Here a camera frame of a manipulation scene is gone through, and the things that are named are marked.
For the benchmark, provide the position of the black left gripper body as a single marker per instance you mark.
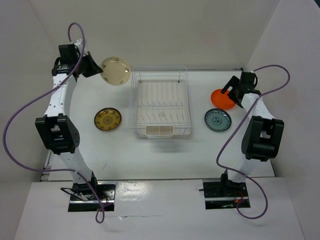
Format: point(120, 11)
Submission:
point(81, 58)

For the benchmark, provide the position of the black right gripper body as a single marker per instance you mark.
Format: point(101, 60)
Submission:
point(237, 102)

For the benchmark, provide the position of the orange plate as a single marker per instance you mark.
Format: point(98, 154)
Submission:
point(221, 100)

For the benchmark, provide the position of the cream patterned plate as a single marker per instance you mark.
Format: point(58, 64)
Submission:
point(115, 71)

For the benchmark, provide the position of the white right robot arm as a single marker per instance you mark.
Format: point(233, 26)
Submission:
point(262, 138)

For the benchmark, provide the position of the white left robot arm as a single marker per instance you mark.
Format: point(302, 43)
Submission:
point(57, 131)

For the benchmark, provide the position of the blue patterned plate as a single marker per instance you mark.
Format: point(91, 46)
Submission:
point(217, 120)

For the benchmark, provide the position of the yellow patterned plate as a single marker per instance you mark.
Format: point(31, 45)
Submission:
point(107, 119)

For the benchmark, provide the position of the beige cutlery holder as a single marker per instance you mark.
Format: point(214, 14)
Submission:
point(159, 131)

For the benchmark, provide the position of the white wire dish rack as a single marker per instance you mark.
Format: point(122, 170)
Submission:
point(159, 96)

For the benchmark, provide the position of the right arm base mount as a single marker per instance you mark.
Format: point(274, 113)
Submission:
point(218, 196)

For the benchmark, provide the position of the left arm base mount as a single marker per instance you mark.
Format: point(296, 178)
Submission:
point(79, 202)

